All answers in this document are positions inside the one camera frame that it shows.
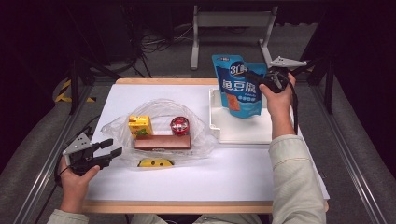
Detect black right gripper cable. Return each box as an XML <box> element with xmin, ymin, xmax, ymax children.
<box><xmin>287</xmin><ymin>77</ymin><xmax>301</xmax><ymax>135</ymax></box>

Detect white plastic bin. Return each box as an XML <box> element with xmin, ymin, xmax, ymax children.
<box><xmin>208</xmin><ymin>88</ymin><xmax>295</xmax><ymax>145</ymax></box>

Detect aluminium floor rail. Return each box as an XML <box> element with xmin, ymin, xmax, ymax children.
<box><xmin>12</xmin><ymin>85</ymin><xmax>94</xmax><ymax>224</ymax></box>
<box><xmin>311</xmin><ymin>84</ymin><xmax>389</xmax><ymax>224</ymax></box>

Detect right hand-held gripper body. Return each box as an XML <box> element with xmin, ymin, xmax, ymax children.
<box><xmin>262</xmin><ymin>55</ymin><xmax>308</xmax><ymax>93</ymax></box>

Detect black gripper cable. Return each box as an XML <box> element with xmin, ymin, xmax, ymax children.
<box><xmin>33</xmin><ymin>115</ymin><xmax>102</xmax><ymax>224</ymax></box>
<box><xmin>287</xmin><ymin>77</ymin><xmax>301</xmax><ymax>135</ymax></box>

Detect brown rectangular box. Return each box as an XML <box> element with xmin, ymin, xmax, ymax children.
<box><xmin>134</xmin><ymin>134</ymin><xmax>191</xmax><ymax>151</ymax></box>

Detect yellow black hazard tape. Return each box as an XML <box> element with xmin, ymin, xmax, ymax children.
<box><xmin>54</xmin><ymin>78</ymin><xmax>96</xmax><ymax>104</ymax></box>

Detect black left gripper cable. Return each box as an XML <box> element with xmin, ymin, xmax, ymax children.
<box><xmin>33</xmin><ymin>115</ymin><xmax>102</xmax><ymax>224</ymax></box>

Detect blue snack pouch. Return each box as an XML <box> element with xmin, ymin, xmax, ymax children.
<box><xmin>211</xmin><ymin>54</ymin><xmax>269</xmax><ymax>119</ymax></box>

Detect white table sheet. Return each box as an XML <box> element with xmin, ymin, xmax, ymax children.
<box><xmin>85</xmin><ymin>84</ymin><xmax>331</xmax><ymax>202</ymax></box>

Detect person's right hand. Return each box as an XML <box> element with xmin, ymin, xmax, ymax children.
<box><xmin>259</xmin><ymin>73</ymin><xmax>297</xmax><ymax>122</ymax></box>

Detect black tripod stand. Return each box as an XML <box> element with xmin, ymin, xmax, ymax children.
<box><xmin>292</xmin><ymin>57</ymin><xmax>335</xmax><ymax>115</ymax></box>

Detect clear plastic shopping bag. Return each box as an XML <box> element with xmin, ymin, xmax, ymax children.
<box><xmin>101</xmin><ymin>98</ymin><xmax>218</xmax><ymax>171</ymax></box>

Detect yellow drink carton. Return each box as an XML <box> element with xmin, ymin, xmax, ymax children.
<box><xmin>128</xmin><ymin>115</ymin><xmax>154</xmax><ymax>139</ymax></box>

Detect person's left hand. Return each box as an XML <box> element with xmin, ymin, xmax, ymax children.
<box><xmin>59</xmin><ymin>157</ymin><xmax>101</xmax><ymax>203</ymax></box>

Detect tangle of floor cables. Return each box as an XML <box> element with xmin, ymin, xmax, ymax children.
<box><xmin>134</xmin><ymin>22</ymin><xmax>194</xmax><ymax>55</ymax></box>

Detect red round can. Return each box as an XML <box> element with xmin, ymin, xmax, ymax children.
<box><xmin>169</xmin><ymin>116</ymin><xmax>191</xmax><ymax>136</ymax></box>

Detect white metal stand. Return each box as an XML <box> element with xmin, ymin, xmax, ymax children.
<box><xmin>190</xmin><ymin>5</ymin><xmax>279</xmax><ymax>71</ymax></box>

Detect person's legs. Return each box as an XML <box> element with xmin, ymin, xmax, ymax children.
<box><xmin>130</xmin><ymin>214</ymin><xmax>272</xmax><ymax>224</ymax></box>

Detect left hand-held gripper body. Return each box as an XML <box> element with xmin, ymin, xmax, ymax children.
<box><xmin>62</xmin><ymin>132</ymin><xmax>108</xmax><ymax>176</ymax></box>

